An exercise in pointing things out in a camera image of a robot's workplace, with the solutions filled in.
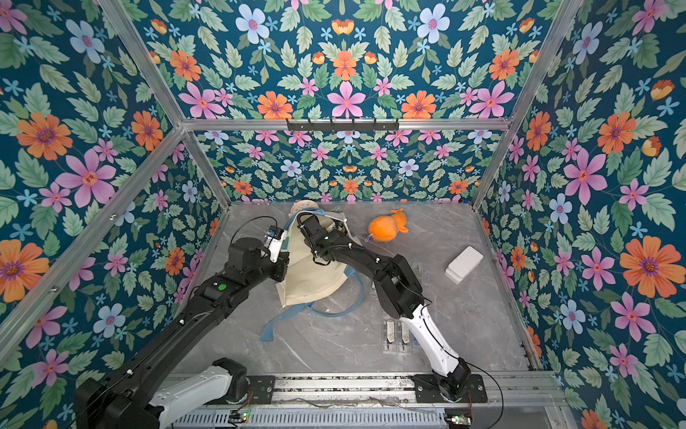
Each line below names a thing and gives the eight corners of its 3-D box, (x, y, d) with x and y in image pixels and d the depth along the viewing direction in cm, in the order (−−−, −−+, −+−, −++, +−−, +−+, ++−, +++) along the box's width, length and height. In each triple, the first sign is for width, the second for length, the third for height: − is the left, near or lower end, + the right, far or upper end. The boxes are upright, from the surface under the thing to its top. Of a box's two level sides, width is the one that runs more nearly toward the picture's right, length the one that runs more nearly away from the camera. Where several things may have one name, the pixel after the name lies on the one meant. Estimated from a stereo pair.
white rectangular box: (459, 286, 96) (463, 280, 92) (443, 274, 99) (446, 267, 95) (481, 262, 102) (485, 255, 98) (465, 251, 105) (469, 244, 102)
